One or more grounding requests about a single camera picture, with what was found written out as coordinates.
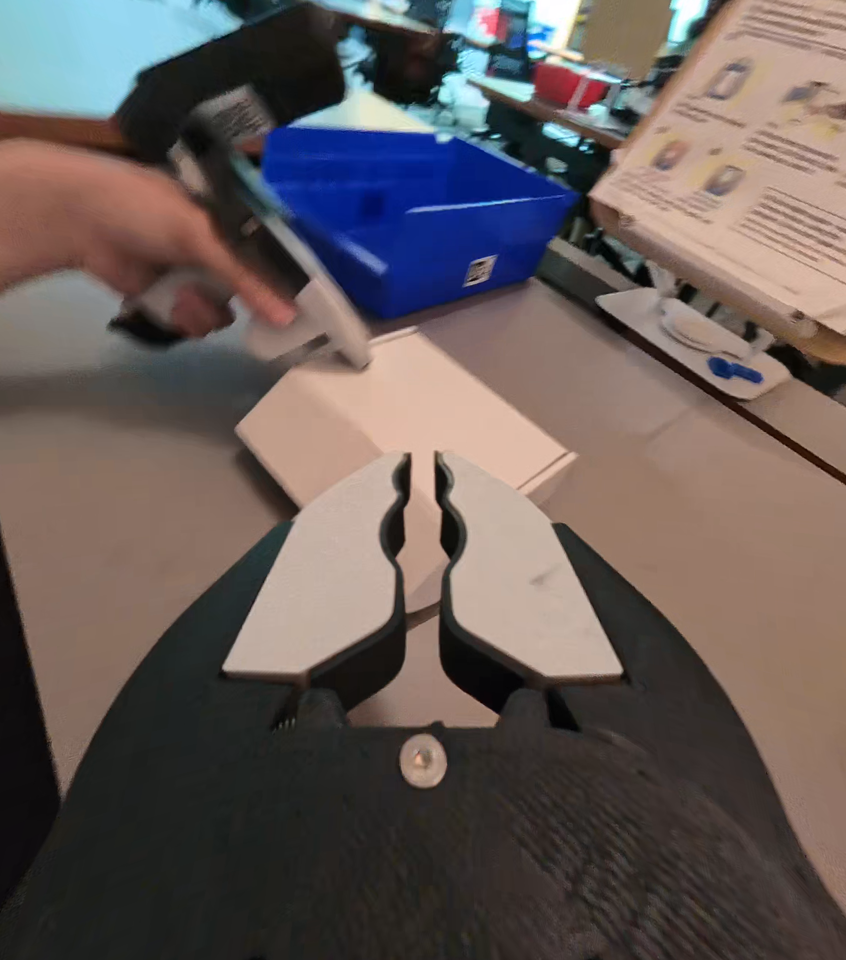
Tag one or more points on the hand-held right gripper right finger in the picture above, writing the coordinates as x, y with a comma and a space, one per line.
528, 592

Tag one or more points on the printed instruction sheet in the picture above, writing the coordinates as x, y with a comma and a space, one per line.
790, 150

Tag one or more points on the white cardboard mailer box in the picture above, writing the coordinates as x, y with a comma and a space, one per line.
423, 405

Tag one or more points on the blue plastic bin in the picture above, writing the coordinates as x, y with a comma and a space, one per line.
430, 247

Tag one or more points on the person's left hand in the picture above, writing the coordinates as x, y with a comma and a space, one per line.
55, 217

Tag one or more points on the small square blue plastic piece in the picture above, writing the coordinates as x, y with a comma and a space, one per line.
721, 369

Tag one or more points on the white stand base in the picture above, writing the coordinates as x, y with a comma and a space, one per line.
632, 315

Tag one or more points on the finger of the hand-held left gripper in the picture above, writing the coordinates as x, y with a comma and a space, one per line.
340, 315
295, 330

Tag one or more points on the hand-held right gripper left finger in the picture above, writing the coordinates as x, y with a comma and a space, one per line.
318, 592

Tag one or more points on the grey desk with wooden edge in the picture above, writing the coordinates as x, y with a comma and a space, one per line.
33, 60

